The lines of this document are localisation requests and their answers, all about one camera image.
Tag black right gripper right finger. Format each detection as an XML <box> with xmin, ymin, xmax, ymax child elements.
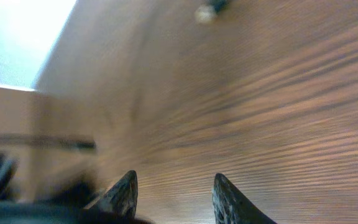
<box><xmin>212</xmin><ymin>173</ymin><xmax>276</xmax><ymax>224</ymax></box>

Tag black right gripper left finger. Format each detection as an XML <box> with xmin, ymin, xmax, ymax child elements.
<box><xmin>87</xmin><ymin>170</ymin><xmax>138</xmax><ymax>220</ymax></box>

